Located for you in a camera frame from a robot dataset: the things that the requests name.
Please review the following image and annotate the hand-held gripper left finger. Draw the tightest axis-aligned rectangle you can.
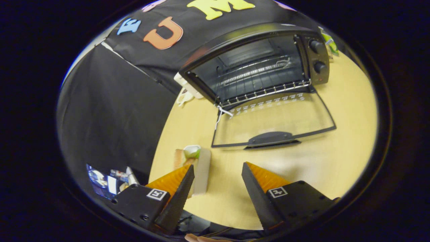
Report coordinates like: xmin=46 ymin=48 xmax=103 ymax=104
xmin=113 ymin=164 xmax=195 ymax=236

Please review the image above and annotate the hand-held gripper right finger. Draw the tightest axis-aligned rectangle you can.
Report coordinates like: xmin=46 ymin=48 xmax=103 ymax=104
xmin=241 ymin=162 xmax=340 ymax=232

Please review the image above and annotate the white bread sandwich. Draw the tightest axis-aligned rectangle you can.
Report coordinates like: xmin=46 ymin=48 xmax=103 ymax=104
xmin=174 ymin=145 xmax=211 ymax=196

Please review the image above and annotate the black toaster oven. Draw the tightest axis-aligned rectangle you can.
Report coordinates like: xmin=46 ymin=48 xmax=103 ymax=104
xmin=178 ymin=23 xmax=337 ymax=150

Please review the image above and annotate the white pop-up toaster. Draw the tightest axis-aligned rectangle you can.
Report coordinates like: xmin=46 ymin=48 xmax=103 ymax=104
xmin=174 ymin=72 xmax=204 ymax=99

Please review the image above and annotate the blue white printed object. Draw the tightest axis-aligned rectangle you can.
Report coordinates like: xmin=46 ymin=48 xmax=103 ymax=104
xmin=86 ymin=164 xmax=139 ymax=201

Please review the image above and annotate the small white divided dish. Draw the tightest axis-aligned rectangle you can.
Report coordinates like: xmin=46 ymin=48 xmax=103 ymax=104
xmin=176 ymin=89 xmax=195 ymax=107

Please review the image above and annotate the green drink bottle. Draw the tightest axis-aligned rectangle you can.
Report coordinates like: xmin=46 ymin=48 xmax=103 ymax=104
xmin=317 ymin=26 xmax=340 ymax=57

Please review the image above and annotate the white string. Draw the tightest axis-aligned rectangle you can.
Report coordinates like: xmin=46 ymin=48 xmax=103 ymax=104
xmin=215 ymin=105 xmax=234 ymax=130

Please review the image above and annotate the metal wire oven rack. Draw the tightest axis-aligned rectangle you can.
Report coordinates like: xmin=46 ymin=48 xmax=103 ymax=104
xmin=217 ymin=55 xmax=312 ymax=109

